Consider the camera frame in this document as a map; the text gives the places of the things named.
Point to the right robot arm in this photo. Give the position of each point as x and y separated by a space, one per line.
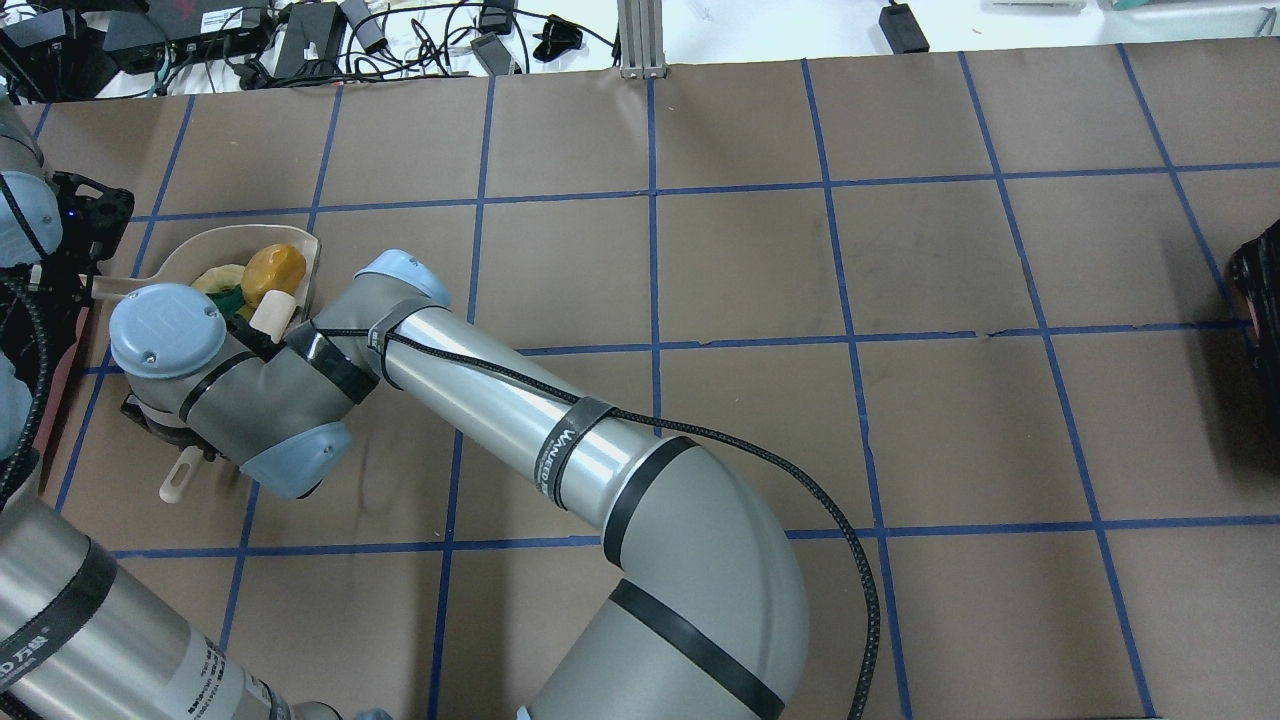
709 619

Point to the pale yellow curved toy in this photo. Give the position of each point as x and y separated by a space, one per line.
218 278

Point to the brown potato toy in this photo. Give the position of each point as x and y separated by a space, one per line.
279 267

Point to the green yellow sponge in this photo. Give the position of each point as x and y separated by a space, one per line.
232 302

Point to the white hand brush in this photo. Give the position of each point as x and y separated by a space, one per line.
260 330

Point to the aluminium frame post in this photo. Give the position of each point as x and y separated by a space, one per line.
640 44

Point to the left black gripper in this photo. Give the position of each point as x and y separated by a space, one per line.
62 290

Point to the black binder clip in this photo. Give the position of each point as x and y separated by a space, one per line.
557 37

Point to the black power adapter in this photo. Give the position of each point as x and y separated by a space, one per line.
901 29

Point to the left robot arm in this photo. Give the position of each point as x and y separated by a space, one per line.
82 638

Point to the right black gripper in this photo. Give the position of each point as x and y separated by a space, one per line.
152 421

